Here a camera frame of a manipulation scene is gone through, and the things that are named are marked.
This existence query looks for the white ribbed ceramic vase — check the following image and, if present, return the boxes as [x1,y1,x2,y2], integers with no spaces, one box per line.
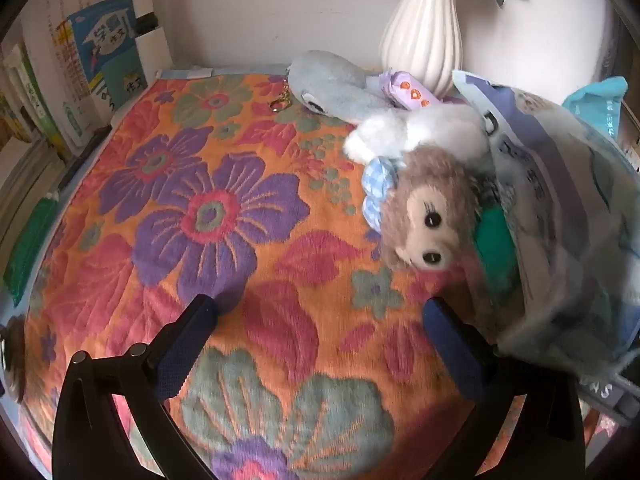
[380,0,468,98]

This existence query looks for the grey-blue plush toy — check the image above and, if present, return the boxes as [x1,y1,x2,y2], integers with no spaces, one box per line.
[270,50,401,126]

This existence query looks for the floral woven blanket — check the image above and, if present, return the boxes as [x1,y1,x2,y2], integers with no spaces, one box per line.
[10,67,601,480]

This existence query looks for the light blue tissue pack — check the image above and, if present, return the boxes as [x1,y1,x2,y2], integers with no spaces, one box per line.
[452,69,640,386]

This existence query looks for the teal cloth bag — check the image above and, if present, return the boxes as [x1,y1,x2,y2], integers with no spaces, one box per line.
[562,76,628,146]

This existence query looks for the small brown item with ring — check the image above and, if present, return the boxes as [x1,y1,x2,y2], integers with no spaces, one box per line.
[0,317,28,403]

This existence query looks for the green soft cloth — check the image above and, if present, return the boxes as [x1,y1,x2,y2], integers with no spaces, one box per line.
[472,210,521,301]

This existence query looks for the dark picture frame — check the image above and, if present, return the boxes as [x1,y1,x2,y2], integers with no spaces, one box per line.
[607,0,640,161]

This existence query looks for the white tall carton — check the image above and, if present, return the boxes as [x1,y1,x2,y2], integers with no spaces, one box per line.
[127,0,173,68]

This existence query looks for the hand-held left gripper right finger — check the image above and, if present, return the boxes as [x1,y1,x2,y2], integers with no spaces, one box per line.
[421,296,587,480]

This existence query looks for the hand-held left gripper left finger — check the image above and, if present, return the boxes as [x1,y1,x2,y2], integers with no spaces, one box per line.
[52,294,221,480]

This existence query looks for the row of books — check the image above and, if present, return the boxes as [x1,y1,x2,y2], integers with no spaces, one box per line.
[0,0,141,211]

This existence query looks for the green textured item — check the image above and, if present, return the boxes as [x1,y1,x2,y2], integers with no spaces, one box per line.
[2,192,63,306]

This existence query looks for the brown monkey plush toy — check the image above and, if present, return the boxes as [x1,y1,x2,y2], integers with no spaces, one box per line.
[345,107,496,273]

